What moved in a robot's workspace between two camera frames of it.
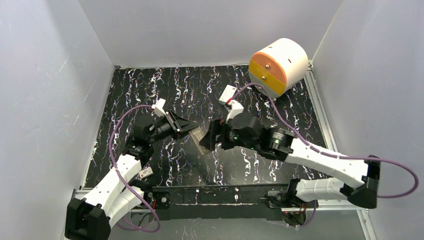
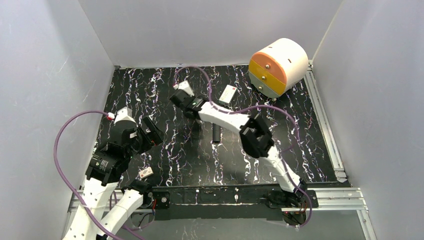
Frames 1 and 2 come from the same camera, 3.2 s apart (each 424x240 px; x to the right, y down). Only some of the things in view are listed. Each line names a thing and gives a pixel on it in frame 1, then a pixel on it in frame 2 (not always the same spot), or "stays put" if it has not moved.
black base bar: x=217 y=201 stays put
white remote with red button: x=228 y=93 stays put
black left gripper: x=175 y=123 → x=151 y=131
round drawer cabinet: x=281 y=65 stays put
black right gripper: x=218 y=135 → x=180 y=100
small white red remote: x=146 y=172 stays put
